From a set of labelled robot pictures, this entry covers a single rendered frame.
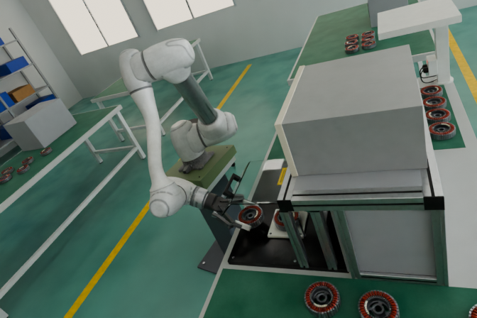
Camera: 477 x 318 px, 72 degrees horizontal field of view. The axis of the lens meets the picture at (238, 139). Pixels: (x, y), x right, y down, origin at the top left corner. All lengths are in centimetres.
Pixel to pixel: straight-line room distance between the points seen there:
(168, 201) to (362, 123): 74
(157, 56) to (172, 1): 524
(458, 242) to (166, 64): 124
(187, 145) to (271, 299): 99
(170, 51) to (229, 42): 501
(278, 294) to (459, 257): 60
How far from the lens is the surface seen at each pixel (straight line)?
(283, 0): 592
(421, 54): 270
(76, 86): 913
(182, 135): 188
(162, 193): 130
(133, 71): 147
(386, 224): 106
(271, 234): 142
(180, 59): 142
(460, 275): 128
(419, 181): 101
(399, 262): 119
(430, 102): 203
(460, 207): 146
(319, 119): 96
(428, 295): 123
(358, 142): 99
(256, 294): 131
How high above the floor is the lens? 179
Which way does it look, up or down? 28 degrees down
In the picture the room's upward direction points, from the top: 22 degrees counter-clockwise
